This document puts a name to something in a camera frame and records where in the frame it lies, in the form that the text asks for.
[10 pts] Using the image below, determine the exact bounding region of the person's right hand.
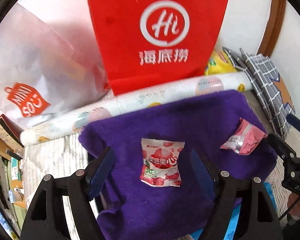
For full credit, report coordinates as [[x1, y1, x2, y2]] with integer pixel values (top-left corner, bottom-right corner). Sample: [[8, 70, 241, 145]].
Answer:
[[288, 197, 300, 227]]

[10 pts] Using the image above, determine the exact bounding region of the brown wooden door frame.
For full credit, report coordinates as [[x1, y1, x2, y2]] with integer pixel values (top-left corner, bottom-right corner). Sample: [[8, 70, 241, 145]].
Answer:
[[257, 0, 287, 56]]

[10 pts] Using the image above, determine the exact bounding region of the blue tissue pack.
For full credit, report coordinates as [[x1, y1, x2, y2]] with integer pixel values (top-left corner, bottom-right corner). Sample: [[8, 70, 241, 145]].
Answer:
[[224, 182, 275, 240]]

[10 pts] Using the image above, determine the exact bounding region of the brown cardboard box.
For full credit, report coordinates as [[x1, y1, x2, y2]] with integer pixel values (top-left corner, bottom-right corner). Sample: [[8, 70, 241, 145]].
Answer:
[[0, 114, 25, 148]]

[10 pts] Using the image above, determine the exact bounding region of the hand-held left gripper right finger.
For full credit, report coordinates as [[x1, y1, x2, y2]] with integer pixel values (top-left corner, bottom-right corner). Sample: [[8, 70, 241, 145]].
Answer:
[[190, 149, 283, 240]]

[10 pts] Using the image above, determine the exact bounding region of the red fabric bag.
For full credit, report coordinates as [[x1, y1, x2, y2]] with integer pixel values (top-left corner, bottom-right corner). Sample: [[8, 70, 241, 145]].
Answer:
[[85, 0, 232, 96]]

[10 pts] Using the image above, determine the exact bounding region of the purple towel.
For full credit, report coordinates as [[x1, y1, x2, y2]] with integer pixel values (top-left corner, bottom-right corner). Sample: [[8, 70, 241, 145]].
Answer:
[[79, 89, 277, 240]]

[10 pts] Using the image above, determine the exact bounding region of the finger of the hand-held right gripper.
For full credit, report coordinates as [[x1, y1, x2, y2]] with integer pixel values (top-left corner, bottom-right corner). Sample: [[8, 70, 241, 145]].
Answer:
[[267, 133, 297, 161], [289, 114, 300, 137]]

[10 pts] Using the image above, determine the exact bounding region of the grey checked cloth bag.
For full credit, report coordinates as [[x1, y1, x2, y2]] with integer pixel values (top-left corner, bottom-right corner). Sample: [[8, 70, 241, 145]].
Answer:
[[222, 46, 296, 140]]

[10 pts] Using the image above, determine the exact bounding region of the yellow snack bag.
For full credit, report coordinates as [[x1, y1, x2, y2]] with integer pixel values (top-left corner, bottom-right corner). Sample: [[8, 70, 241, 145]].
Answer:
[[204, 50, 238, 77]]

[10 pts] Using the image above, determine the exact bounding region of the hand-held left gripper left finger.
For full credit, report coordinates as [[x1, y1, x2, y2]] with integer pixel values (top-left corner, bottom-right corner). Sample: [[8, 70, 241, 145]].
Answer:
[[20, 146, 117, 240]]

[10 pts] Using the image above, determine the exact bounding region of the white red lychee snack packet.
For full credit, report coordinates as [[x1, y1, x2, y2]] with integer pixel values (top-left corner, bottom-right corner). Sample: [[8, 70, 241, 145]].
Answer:
[[139, 137, 185, 188]]

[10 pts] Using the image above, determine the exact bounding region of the pink snack packet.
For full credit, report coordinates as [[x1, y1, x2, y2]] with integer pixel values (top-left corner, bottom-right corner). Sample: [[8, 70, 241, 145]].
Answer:
[[220, 117, 268, 155]]

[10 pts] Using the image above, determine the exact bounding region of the white printed rolled mat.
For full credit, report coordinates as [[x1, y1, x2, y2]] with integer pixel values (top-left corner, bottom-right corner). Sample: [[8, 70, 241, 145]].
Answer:
[[20, 71, 253, 146]]

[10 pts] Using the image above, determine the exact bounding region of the green white box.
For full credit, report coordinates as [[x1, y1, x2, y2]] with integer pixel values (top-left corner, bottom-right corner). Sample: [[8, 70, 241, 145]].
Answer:
[[11, 157, 23, 181]]

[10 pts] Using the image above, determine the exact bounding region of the striped grey quilt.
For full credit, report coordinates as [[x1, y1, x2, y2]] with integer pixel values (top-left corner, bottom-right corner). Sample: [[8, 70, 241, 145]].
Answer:
[[22, 90, 300, 230]]

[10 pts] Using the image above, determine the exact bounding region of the white plastic shopping bag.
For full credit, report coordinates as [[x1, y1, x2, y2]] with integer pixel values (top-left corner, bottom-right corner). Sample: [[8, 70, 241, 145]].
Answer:
[[0, 2, 111, 131]]

